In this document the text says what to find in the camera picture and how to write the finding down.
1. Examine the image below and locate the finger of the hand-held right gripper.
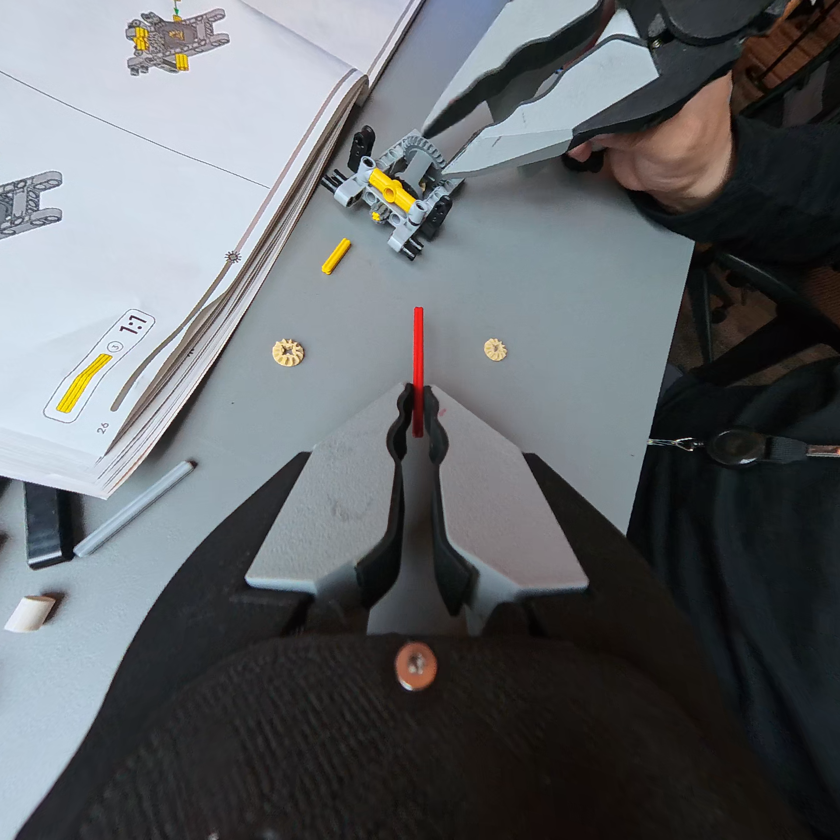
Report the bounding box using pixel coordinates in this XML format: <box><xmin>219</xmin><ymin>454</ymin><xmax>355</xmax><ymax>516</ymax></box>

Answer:
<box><xmin>441</xmin><ymin>8</ymin><xmax>662</xmax><ymax>179</ymax></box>
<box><xmin>419</xmin><ymin>0</ymin><xmax>605</xmax><ymax>139</ymax></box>

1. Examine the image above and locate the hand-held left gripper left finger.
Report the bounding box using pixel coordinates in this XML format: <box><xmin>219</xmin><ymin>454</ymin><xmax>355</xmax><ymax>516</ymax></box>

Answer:
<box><xmin>245</xmin><ymin>381</ymin><xmax>414</xmax><ymax>608</ymax></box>

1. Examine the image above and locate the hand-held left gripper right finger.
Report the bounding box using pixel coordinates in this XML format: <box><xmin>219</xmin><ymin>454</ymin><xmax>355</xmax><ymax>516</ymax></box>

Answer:
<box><xmin>424</xmin><ymin>382</ymin><xmax>590</xmax><ymax>634</ymax></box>

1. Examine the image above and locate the grey lego differential piece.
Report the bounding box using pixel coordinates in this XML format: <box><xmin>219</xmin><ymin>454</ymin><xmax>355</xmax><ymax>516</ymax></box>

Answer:
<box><xmin>387</xmin><ymin>131</ymin><xmax>450</xmax><ymax>191</ymax></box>

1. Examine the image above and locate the red lego axle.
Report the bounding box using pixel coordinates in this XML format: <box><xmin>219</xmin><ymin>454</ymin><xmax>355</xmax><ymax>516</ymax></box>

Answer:
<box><xmin>412</xmin><ymin>306</ymin><xmax>426</xmax><ymax>437</ymax></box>

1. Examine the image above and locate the grey lego frame assembly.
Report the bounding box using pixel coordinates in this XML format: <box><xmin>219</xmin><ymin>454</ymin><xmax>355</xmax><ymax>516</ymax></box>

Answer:
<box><xmin>326</xmin><ymin>126</ymin><xmax>468</xmax><ymax>262</ymax></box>

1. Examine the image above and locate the person's right forearm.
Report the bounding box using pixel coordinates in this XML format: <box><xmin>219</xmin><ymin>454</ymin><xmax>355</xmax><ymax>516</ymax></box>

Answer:
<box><xmin>630</xmin><ymin>112</ymin><xmax>840</xmax><ymax>253</ymax></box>

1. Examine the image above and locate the light grey lego axle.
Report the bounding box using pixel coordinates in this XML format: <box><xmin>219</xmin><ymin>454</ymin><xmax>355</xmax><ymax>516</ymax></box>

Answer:
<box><xmin>73</xmin><ymin>461</ymin><xmax>198</xmax><ymax>559</ymax></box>

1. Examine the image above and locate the black lego piece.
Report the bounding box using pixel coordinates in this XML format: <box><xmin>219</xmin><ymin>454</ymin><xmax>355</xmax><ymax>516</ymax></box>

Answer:
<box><xmin>23</xmin><ymin>481</ymin><xmax>76</xmax><ymax>570</ymax></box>

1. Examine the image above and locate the white lego bush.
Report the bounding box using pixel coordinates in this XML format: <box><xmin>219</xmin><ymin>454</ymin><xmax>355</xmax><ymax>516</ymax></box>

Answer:
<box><xmin>3</xmin><ymin>592</ymin><xmax>63</xmax><ymax>634</ymax></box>

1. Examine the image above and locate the lego instruction booklet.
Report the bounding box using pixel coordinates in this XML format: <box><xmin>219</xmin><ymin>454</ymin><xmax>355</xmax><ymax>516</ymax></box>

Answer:
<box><xmin>0</xmin><ymin>0</ymin><xmax>427</xmax><ymax>501</ymax></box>

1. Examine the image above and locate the person's right hand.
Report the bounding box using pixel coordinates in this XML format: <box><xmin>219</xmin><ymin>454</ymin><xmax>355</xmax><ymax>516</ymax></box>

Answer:
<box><xmin>567</xmin><ymin>69</ymin><xmax>736</xmax><ymax>214</ymax></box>

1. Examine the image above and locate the black badge reel with clip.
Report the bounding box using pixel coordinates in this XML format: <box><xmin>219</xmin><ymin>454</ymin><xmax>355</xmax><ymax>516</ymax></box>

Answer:
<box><xmin>646</xmin><ymin>428</ymin><xmax>840</xmax><ymax>470</ymax></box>

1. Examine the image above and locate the black office chair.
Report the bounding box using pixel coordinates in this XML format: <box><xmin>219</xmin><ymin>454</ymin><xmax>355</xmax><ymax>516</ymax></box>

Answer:
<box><xmin>682</xmin><ymin>249</ymin><xmax>840</xmax><ymax>388</ymax></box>

